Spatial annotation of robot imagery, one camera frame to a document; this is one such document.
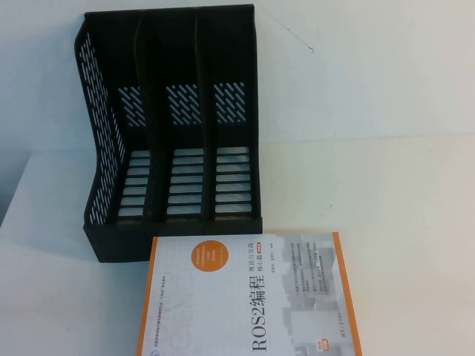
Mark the white orange ROS2 book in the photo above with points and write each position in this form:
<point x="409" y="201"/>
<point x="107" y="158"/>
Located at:
<point x="241" y="296"/>

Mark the black plastic book stand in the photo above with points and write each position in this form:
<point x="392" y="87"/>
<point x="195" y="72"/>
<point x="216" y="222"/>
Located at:
<point x="111" y="237"/>

